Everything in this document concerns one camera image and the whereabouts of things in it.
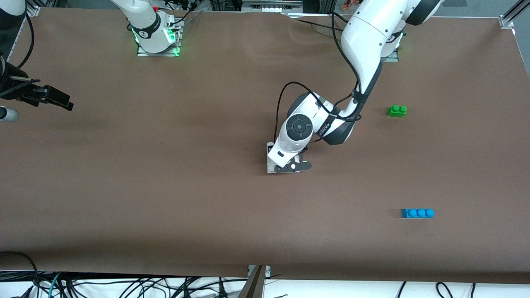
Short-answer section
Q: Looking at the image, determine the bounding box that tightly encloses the white studded base plate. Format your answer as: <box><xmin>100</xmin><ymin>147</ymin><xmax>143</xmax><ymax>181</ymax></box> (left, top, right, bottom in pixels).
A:
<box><xmin>266</xmin><ymin>142</ymin><xmax>301</xmax><ymax>175</ymax></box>

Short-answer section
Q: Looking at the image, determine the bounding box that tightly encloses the blue three-stud block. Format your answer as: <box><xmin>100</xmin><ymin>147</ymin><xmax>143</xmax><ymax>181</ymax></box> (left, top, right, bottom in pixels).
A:
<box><xmin>400</xmin><ymin>208</ymin><xmax>436</xmax><ymax>219</ymax></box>

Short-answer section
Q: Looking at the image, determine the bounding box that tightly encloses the brown table cover sheet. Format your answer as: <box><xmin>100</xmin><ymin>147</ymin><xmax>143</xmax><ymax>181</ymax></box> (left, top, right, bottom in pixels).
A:
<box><xmin>0</xmin><ymin>7</ymin><xmax>530</xmax><ymax>285</ymax></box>

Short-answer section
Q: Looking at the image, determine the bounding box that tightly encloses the white power strip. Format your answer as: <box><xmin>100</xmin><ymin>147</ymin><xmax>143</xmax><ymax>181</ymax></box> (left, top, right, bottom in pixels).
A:
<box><xmin>242</xmin><ymin>0</ymin><xmax>303</xmax><ymax>13</ymax></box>

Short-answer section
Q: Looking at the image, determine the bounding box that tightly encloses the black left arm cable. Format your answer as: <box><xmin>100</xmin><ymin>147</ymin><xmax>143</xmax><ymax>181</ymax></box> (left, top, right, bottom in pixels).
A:
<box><xmin>273</xmin><ymin>0</ymin><xmax>365</xmax><ymax>143</ymax></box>

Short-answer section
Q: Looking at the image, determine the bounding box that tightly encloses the black table cable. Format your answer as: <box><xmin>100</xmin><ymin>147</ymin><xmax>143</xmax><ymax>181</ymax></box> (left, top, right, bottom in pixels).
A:
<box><xmin>290</xmin><ymin>17</ymin><xmax>344</xmax><ymax>31</ymax></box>

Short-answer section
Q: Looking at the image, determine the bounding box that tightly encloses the aluminium camera post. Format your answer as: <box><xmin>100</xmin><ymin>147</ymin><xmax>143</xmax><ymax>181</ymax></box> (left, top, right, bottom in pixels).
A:
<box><xmin>238</xmin><ymin>265</ymin><xmax>272</xmax><ymax>298</ymax></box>

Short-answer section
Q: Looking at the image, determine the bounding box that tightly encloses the black looped floor cable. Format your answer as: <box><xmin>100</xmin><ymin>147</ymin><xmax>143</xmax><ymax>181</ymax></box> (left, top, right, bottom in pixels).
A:
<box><xmin>0</xmin><ymin>251</ymin><xmax>40</xmax><ymax>298</ymax></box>

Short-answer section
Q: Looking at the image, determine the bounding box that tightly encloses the teal floor cable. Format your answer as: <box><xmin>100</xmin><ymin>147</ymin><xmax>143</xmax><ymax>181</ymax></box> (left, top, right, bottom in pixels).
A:
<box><xmin>46</xmin><ymin>272</ymin><xmax>63</xmax><ymax>298</ymax></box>

